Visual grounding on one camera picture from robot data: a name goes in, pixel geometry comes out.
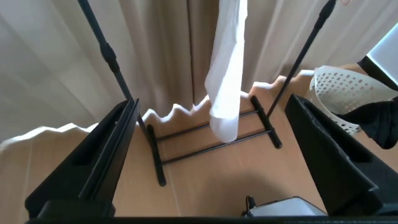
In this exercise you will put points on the black clothes rack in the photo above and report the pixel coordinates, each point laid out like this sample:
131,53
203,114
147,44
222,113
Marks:
109,56

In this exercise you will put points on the white laundry basket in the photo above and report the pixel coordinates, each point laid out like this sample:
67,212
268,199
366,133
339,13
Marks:
342,87

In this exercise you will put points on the white printed t-shirt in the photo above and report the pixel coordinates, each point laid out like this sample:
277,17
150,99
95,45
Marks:
227,77

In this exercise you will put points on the black garment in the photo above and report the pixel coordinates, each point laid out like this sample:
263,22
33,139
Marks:
379,121

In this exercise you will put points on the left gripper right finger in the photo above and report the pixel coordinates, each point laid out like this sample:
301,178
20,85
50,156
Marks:
342,168

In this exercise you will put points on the beige curtain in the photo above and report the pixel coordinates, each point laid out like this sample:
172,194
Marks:
46,62

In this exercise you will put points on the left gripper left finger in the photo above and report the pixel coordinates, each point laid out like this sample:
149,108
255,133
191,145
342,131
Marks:
93,161

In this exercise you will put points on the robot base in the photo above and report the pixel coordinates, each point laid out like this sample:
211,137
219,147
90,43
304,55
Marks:
286,208

